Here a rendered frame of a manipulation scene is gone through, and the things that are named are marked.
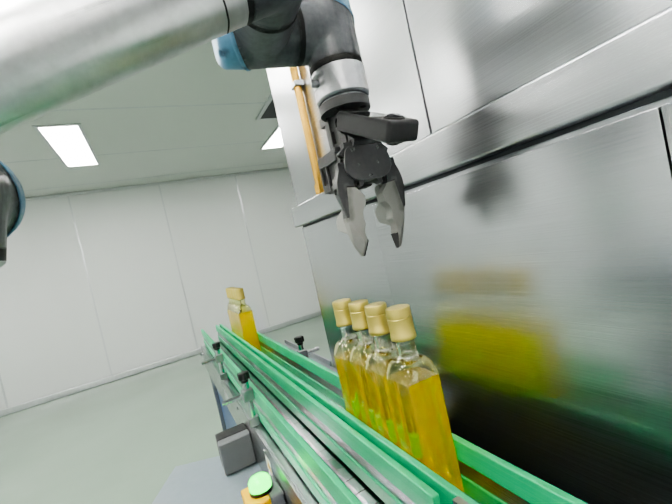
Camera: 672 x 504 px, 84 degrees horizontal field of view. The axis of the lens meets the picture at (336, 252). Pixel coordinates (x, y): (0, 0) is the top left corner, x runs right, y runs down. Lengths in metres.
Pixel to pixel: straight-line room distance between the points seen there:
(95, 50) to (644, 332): 0.54
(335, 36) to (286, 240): 6.15
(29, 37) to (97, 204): 6.06
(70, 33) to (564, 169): 0.46
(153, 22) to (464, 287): 0.49
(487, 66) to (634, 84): 0.19
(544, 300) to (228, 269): 6.01
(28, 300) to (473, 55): 6.25
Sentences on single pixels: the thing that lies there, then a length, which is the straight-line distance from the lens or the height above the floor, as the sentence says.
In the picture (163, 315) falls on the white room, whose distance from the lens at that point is 6.30.
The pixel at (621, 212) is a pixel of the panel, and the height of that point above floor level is 1.24.
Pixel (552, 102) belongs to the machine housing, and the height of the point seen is 1.36.
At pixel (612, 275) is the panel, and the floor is 1.17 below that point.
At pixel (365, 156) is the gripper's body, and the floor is 1.37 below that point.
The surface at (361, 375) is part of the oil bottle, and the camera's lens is 0.63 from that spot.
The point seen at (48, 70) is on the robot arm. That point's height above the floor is 1.44.
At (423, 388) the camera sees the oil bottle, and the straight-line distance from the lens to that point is 0.53.
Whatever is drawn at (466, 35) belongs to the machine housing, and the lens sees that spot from 0.60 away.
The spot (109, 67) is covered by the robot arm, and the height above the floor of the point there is 1.45.
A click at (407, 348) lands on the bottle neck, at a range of 0.52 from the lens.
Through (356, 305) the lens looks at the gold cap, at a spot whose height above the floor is 1.16.
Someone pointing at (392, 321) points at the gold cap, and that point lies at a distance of 0.51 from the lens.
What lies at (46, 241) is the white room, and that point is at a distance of 6.45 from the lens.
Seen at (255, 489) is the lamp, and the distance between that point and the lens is 0.85.
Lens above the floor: 1.27
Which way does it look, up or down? 2 degrees down
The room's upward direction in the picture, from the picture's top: 13 degrees counter-clockwise
